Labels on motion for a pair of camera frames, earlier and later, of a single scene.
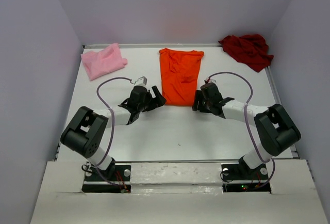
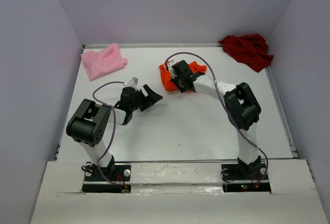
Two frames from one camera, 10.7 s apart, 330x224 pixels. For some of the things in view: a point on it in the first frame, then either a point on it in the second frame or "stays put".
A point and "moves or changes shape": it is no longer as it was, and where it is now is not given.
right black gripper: x=199 y=96 → x=175 y=80
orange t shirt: x=180 y=73 moves or changes shape
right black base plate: x=235 y=172 stays put
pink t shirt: x=105 y=61 stays put
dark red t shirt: x=251 y=49 stays put
